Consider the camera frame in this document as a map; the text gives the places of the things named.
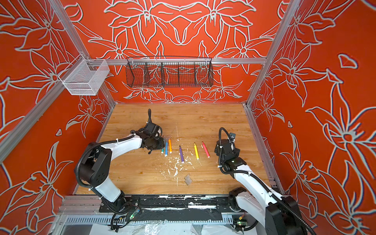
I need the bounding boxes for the orange highlighter pen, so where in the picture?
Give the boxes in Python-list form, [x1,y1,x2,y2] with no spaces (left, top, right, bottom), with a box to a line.
[168,138,172,154]

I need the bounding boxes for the blue highlighter pen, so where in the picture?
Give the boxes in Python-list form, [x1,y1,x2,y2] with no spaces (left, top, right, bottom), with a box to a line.
[164,138,168,157]

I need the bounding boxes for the purple highlighter pen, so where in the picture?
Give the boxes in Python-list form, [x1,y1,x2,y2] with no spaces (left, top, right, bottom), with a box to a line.
[179,146,185,163]

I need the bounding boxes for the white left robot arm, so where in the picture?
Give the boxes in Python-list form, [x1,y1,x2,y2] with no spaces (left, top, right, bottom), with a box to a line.
[74,121,165,204]

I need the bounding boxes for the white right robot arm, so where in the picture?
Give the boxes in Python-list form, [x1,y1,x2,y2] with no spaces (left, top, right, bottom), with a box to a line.
[214,140,307,235]

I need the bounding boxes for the pink highlighter pen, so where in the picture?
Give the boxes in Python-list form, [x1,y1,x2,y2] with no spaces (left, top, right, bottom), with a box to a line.
[202,142,210,158]

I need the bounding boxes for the yellow highlighter pen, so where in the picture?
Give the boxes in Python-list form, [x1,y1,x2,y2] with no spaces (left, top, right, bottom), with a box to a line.
[194,143,200,160]

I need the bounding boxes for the white mesh basket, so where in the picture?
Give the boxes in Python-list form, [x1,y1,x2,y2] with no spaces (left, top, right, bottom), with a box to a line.
[59,59,110,96]

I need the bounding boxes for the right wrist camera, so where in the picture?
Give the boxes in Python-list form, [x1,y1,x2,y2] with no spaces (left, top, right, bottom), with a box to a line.
[229,132,236,142]

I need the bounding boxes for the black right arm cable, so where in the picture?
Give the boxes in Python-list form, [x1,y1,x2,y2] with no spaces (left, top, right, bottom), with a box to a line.
[218,127,316,235]

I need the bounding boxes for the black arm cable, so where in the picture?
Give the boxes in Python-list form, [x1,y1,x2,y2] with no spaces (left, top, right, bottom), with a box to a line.
[74,108,153,189]
[218,127,316,235]

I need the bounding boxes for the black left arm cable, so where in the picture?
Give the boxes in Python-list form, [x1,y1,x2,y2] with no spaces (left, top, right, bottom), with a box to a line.
[74,108,153,189]

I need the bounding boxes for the black wire basket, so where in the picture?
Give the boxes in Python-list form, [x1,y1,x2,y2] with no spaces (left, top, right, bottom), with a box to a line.
[125,56,214,88]

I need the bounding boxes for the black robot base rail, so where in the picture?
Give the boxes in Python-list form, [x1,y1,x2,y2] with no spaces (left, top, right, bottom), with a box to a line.
[99,194,259,222]

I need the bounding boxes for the aluminium corner frame post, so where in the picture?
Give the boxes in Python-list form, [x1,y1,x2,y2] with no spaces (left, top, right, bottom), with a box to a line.
[49,1,116,109]

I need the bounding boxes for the right aluminium frame post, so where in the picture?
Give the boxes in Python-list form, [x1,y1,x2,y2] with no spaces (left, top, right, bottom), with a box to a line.
[245,0,301,108]

